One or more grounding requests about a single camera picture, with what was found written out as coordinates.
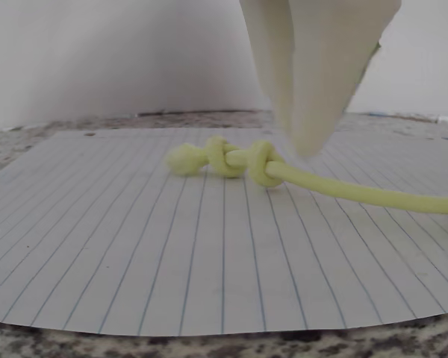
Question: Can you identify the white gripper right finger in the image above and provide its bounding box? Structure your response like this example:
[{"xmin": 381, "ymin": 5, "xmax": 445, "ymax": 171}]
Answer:
[{"xmin": 288, "ymin": 0, "xmax": 402, "ymax": 159}]

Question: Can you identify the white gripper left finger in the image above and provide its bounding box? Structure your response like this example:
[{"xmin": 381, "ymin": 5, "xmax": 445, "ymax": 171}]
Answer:
[{"xmin": 239, "ymin": 0, "xmax": 296, "ymax": 145}]

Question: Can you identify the yellow-green knotted rope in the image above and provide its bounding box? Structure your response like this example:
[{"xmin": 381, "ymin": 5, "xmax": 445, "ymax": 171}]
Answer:
[{"xmin": 165, "ymin": 134, "xmax": 448, "ymax": 216}]

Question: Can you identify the lined white paper sheet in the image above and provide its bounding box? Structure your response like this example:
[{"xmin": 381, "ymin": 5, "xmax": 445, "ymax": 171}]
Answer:
[{"xmin": 0, "ymin": 128, "xmax": 448, "ymax": 337}]

